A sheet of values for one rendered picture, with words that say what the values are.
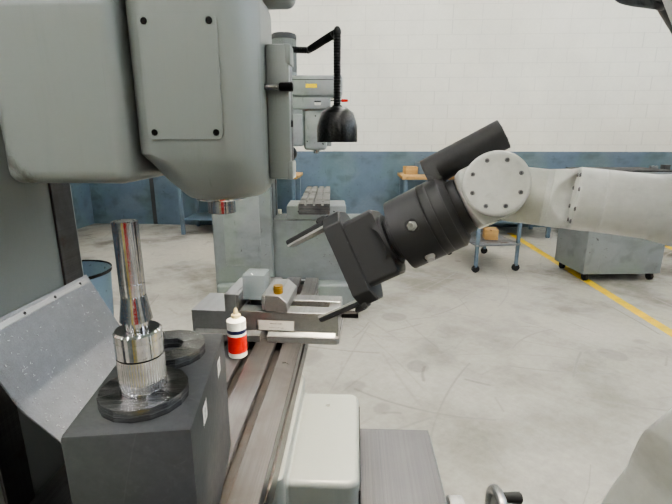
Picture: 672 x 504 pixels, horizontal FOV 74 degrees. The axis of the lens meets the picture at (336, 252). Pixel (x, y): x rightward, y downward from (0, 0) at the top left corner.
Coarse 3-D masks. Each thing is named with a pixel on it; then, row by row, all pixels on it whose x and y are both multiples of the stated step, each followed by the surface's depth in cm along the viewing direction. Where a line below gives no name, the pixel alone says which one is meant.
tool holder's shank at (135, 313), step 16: (112, 224) 42; (128, 224) 42; (128, 240) 42; (128, 256) 43; (128, 272) 43; (128, 288) 43; (144, 288) 44; (128, 304) 44; (144, 304) 44; (128, 320) 44; (144, 320) 44
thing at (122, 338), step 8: (152, 320) 47; (120, 328) 46; (152, 328) 46; (160, 328) 46; (112, 336) 44; (120, 336) 44; (128, 336) 44; (136, 336) 44; (144, 336) 44; (152, 336) 44; (160, 336) 46; (120, 344) 44; (128, 344) 43; (136, 344) 44; (144, 344) 44
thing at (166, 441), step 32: (192, 352) 55; (224, 352) 64; (192, 384) 50; (224, 384) 63; (96, 416) 44; (128, 416) 43; (160, 416) 44; (192, 416) 44; (224, 416) 62; (64, 448) 41; (96, 448) 42; (128, 448) 42; (160, 448) 42; (192, 448) 43; (224, 448) 62; (96, 480) 43; (128, 480) 43; (160, 480) 43; (192, 480) 44
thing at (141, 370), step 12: (120, 348) 44; (132, 348) 44; (144, 348) 44; (156, 348) 45; (120, 360) 44; (132, 360) 44; (144, 360) 44; (156, 360) 45; (120, 372) 45; (132, 372) 44; (144, 372) 45; (156, 372) 46; (120, 384) 45; (132, 384) 45; (144, 384) 45; (156, 384) 46; (132, 396) 45; (144, 396) 45
